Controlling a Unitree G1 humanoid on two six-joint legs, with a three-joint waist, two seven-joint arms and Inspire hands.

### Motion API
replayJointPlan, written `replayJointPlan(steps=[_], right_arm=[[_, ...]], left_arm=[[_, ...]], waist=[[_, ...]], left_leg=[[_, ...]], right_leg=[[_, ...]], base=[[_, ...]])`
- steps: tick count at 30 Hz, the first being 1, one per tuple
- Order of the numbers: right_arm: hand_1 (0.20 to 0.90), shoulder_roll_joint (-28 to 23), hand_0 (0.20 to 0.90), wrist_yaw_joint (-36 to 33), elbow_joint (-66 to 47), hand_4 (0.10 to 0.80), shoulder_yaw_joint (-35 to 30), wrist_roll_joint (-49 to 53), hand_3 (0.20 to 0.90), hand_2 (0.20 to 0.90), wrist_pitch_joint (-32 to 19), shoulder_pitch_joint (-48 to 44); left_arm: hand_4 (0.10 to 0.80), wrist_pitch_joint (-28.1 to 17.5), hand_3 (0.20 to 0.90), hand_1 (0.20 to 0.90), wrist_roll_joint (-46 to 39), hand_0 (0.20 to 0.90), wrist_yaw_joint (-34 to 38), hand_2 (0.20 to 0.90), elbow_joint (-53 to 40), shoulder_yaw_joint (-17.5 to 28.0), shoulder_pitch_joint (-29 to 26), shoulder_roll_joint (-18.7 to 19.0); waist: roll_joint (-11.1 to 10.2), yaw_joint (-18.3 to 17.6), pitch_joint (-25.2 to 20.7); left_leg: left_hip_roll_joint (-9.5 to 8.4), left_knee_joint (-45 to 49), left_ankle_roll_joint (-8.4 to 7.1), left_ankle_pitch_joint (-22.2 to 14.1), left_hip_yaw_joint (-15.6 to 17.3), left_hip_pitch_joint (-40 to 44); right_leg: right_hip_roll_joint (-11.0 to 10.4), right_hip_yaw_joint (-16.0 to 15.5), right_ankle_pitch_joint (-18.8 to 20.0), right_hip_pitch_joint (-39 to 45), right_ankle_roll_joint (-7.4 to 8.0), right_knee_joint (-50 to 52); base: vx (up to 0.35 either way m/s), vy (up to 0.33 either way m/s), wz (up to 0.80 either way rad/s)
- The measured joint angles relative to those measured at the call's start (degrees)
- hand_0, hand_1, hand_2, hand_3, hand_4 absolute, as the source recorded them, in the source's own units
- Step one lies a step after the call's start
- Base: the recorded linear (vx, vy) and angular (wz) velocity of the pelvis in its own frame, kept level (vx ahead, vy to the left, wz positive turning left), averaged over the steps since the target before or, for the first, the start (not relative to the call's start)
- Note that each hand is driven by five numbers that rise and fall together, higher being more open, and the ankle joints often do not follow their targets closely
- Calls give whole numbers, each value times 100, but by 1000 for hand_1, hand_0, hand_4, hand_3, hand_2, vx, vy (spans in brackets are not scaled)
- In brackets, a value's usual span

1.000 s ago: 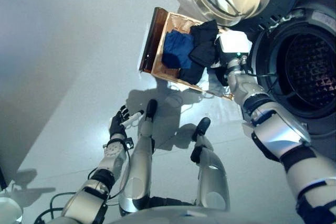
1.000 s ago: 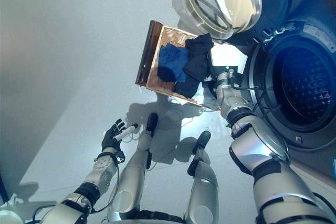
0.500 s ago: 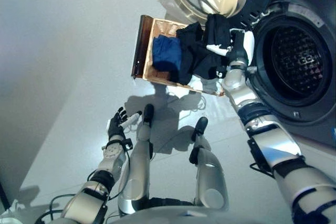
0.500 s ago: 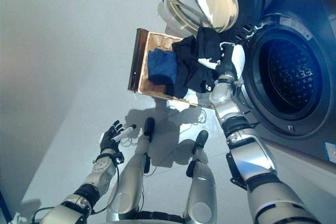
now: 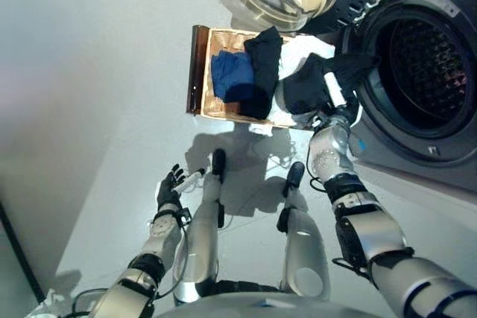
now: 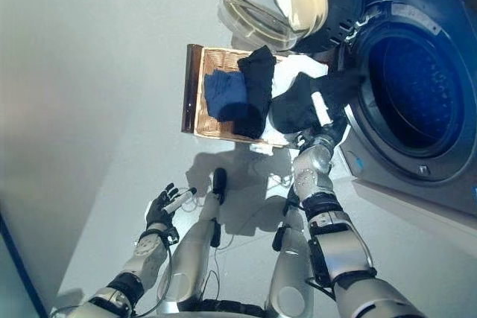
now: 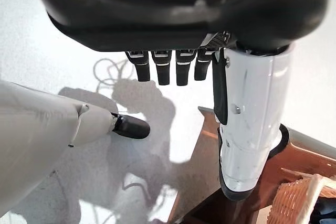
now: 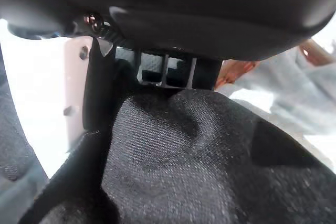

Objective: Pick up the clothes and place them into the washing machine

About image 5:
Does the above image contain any grey robot torso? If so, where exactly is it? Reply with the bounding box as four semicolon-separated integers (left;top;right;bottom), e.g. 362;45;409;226
156;279;373;318

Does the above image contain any grey front-load washing machine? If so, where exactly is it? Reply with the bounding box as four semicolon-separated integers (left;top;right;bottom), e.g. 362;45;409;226
335;0;477;194

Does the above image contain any white garment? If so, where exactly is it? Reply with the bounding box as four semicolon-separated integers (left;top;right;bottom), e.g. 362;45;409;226
270;34;336;129

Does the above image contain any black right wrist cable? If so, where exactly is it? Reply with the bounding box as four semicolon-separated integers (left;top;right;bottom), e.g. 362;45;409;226
306;135;327;192

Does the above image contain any blue garment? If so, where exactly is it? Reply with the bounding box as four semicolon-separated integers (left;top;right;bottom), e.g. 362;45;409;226
210;49;258;103

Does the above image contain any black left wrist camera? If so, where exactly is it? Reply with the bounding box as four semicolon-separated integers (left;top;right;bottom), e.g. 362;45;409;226
177;206;193;228

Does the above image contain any brown wooden stool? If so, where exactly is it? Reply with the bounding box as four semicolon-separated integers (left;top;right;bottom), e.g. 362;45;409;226
185;24;213;116

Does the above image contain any silver robot left leg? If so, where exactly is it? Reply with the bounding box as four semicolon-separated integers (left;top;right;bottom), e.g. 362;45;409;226
173;148;228;304

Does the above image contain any rectangular wicker laundry basket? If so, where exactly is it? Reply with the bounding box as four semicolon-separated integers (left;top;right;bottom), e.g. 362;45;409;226
200;27;336;131

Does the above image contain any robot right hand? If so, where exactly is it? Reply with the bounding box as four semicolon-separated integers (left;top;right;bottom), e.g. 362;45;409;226
320;70;354;124

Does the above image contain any silver robot right leg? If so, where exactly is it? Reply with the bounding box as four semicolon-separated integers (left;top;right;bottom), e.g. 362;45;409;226
275;161;332;302

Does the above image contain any silver robot leg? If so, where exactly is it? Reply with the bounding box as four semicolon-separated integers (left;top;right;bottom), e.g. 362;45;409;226
275;161;332;302
173;148;228;304

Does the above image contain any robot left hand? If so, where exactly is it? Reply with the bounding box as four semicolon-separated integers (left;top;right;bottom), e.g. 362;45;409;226
156;163;206;213

